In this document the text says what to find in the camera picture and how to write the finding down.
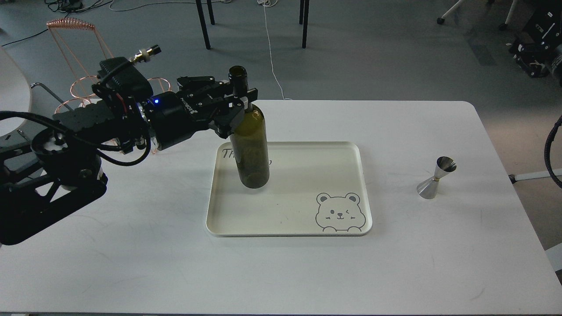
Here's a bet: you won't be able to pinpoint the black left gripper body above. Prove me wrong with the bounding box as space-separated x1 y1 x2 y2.
144 76 232 151

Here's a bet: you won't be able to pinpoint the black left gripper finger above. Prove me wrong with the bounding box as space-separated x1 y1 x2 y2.
211 99 249 139
222 87 258 104

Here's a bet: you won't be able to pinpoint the dark green wine bottle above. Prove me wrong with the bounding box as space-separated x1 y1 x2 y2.
229 65 270 189

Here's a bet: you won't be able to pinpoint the steel double jigger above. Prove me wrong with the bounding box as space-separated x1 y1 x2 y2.
416 156 457 199

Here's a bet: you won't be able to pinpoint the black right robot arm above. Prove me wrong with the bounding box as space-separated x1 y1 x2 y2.
508 5 561 187

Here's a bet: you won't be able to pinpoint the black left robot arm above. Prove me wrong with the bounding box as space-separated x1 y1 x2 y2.
0 45 258 245

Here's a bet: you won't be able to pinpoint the black table legs right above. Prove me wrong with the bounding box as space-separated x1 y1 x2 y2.
299 0 310 49

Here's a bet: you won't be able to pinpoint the black table legs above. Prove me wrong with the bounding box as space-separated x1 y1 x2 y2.
299 0 310 49
195 0 215 50

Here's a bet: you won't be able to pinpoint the black table legs left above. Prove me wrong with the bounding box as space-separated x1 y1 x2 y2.
195 0 215 50

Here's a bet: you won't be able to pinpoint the cream tray with bear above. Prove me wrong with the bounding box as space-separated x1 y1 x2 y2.
206 142 373 237

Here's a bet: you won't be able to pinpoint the white chair base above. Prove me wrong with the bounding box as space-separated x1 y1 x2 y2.
435 0 520 32

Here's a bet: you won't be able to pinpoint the white floor cable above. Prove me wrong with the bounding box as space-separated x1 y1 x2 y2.
256 0 294 101

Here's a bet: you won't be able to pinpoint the copper wire bottle rack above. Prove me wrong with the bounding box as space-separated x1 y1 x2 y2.
47 19 173 155

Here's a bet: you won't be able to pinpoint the black floor cables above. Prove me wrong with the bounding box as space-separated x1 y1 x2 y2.
0 0 115 47

